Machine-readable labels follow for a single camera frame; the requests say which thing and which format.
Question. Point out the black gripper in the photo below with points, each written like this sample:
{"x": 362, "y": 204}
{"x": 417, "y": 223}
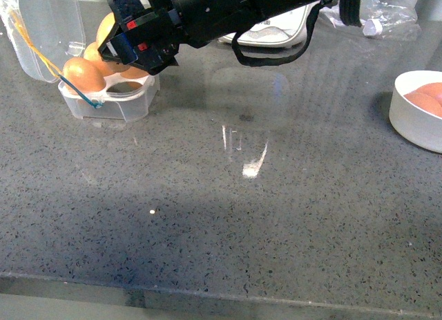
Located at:
{"x": 149, "y": 38}

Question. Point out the brown egg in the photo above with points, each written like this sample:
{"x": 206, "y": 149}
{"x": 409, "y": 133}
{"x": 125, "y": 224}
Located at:
{"x": 91, "y": 54}
{"x": 105, "y": 28}
{"x": 84, "y": 75}
{"x": 425, "y": 102}
{"x": 134, "y": 73}
{"x": 432, "y": 89}

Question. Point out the clear plastic egg box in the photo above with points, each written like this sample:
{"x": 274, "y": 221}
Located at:
{"x": 61, "y": 30}

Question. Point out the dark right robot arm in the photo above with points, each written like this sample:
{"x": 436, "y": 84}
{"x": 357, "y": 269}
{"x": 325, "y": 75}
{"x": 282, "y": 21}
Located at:
{"x": 260, "y": 10}

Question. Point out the blue rubber band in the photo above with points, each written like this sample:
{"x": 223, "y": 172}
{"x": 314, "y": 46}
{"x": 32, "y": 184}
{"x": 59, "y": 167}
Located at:
{"x": 95, "y": 105}

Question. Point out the yellow rubber band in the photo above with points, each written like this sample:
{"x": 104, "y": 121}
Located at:
{"x": 21, "y": 29}

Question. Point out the white Joyoung blender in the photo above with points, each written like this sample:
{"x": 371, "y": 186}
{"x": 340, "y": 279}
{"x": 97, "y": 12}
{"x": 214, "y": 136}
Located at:
{"x": 282, "y": 31}

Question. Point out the white round bowl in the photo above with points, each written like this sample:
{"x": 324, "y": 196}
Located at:
{"x": 410, "y": 121}

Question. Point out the clear plastic bag with cord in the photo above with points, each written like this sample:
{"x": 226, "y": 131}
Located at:
{"x": 375, "y": 19}

